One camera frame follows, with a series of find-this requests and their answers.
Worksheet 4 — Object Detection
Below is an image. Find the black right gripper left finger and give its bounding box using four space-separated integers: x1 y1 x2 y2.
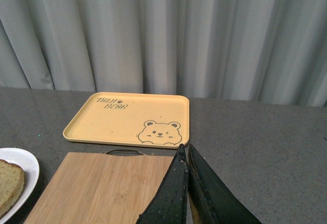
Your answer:
136 145 189 223

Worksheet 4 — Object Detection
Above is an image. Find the yellow bear tray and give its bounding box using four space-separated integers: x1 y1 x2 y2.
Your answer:
63 92 190 149

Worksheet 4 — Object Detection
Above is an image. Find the wooden cutting board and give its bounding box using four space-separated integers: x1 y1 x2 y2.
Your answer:
26 152 173 223

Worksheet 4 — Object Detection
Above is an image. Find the grey curtain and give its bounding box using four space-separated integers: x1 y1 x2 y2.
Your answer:
1 0 326 106

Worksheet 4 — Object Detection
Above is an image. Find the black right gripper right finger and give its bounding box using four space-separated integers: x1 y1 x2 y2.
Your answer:
189 145 260 223

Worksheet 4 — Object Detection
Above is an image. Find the bread slice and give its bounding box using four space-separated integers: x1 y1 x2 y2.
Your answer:
1 160 25 217

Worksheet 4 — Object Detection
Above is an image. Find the white plate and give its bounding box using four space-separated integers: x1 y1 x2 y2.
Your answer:
1 148 39 223

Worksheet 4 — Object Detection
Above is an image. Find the metal board handle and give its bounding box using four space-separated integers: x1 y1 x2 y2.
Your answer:
105 149 145 156

